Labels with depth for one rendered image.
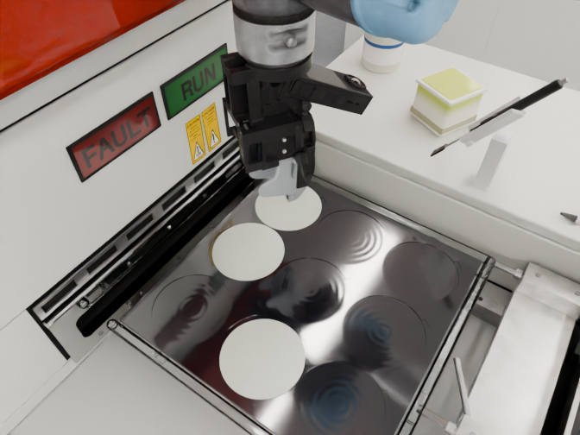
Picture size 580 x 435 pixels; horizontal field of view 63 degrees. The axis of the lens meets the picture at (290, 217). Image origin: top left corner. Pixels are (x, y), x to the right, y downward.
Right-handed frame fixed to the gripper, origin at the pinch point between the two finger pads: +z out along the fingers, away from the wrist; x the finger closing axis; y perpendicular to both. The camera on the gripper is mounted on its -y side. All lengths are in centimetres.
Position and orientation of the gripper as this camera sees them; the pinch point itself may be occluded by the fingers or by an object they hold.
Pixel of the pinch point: (294, 191)
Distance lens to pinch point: 61.4
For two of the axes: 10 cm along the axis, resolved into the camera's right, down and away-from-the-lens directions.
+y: -9.3, 2.9, -2.5
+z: 0.0, 6.6, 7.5
